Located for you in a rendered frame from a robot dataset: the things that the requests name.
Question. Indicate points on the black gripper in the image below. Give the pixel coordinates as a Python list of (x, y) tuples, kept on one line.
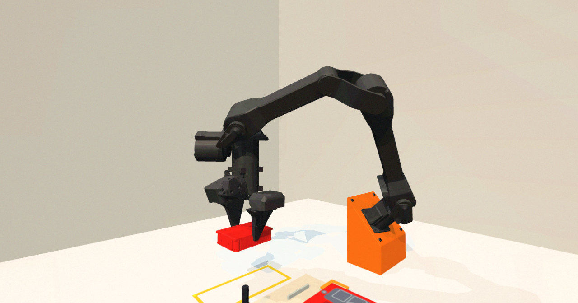
[(262, 203)]

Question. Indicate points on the yellow rectangular outline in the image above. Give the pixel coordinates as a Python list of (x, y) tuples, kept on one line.
[(200, 301)]

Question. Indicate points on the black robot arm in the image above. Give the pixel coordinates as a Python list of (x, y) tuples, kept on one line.
[(368, 93)]

